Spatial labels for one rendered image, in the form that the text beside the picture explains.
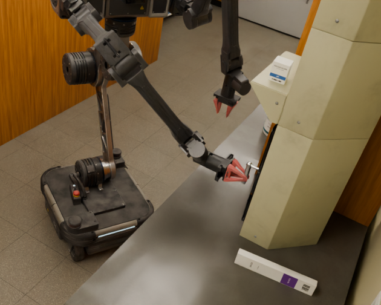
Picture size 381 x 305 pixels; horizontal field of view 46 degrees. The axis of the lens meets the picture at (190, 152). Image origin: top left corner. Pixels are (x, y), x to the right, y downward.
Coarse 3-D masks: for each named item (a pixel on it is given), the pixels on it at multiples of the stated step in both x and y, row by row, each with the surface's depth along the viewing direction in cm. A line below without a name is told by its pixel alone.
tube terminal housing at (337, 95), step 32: (320, 32) 113; (320, 64) 117; (352, 64) 115; (288, 96) 125; (320, 96) 121; (352, 96) 122; (288, 128) 130; (320, 128) 126; (352, 128) 130; (288, 160) 135; (320, 160) 134; (352, 160) 138; (256, 192) 146; (288, 192) 140; (320, 192) 144; (256, 224) 152; (288, 224) 149; (320, 224) 154
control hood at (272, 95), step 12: (264, 72) 135; (252, 84) 129; (264, 84) 129; (276, 84) 130; (288, 84) 131; (264, 96) 129; (276, 96) 127; (264, 108) 131; (276, 108) 129; (276, 120) 131
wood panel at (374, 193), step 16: (320, 0) 145; (304, 32) 152; (272, 128) 175; (368, 144) 159; (368, 160) 162; (352, 176) 168; (368, 176) 165; (352, 192) 171; (368, 192) 168; (336, 208) 178; (352, 208) 174; (368, 208) 171; (368, 224) 174
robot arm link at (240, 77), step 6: (222, 66) 178; (222, 72) 180; (228, 72) 179; (234, 72) 179; (240, 72) 178; (234, 78) 178; (240, 78) 176; (246, 78) 176; (234, 84) 178; (240, 84) 176; (246, 84) 176; (240, 90) 176; (246, 90) 178
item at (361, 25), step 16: (336, 0) 108; (352, 0) 106; (368, 0) 105; (320, 16) 112; (336, 16) 110; (352, 16) 108; (368, 16) 107; (336, 32) 111; (352, 32) 110; (368, 32) 110
